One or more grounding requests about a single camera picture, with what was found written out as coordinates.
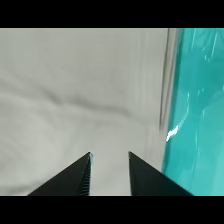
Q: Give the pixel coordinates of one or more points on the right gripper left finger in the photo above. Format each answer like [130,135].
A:
[73,180]

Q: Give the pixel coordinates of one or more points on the white garment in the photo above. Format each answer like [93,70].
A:
[80,100]

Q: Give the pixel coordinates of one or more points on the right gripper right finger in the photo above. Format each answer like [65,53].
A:
[146,183]

